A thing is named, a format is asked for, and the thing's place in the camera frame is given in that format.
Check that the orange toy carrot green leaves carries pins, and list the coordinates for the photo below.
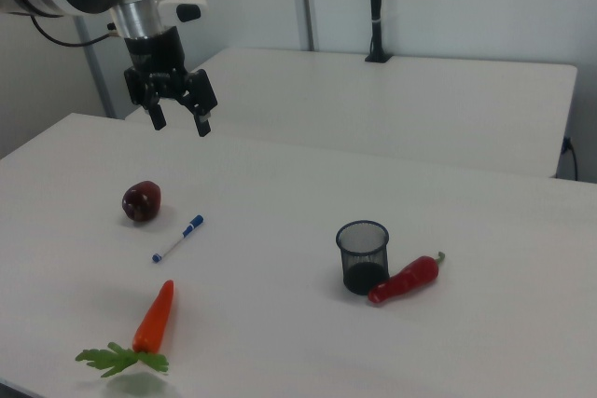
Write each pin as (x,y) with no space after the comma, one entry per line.
(154,319)

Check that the black pole white band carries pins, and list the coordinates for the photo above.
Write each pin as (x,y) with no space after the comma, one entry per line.
(375,6)

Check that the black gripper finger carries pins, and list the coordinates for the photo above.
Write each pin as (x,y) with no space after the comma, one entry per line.
(157,116)
(201,109)

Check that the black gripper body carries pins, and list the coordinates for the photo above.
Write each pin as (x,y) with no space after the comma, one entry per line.
(156,55)

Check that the black mesh pen cup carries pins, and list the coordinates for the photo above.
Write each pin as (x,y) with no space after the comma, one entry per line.
(364,267)

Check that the dark red apple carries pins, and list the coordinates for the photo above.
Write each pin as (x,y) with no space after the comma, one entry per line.
(141,201)

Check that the red chili pepper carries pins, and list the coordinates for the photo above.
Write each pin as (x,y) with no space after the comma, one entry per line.
(406,281)

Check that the white side table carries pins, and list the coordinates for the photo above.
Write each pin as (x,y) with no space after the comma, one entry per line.
(373,100)

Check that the white marker pen blue cap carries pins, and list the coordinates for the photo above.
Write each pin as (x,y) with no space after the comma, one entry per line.
(178,240)

